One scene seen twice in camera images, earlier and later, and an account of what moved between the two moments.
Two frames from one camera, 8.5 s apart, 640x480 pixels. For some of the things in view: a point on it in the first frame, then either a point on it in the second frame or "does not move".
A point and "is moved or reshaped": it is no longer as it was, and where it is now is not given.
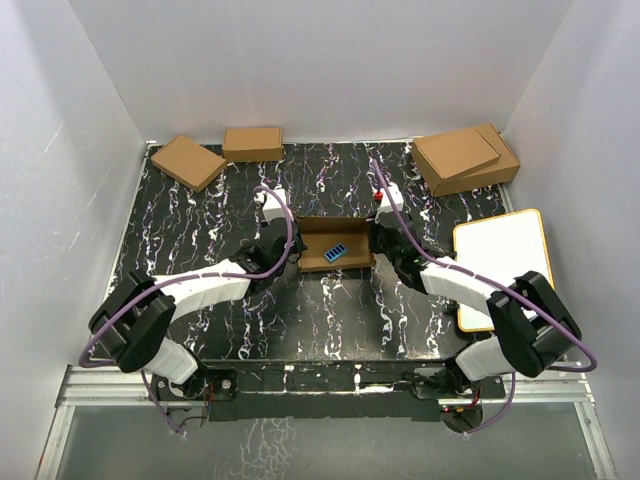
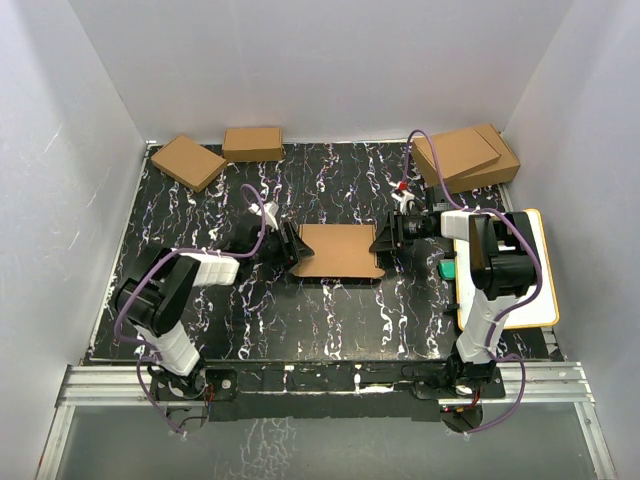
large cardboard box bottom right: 492,173 does not move
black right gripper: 373,229 → 385,241
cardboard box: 321,234 is moved or reshaped
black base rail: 335,391 does not move
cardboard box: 252,144 does not move
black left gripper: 299,247 does not move
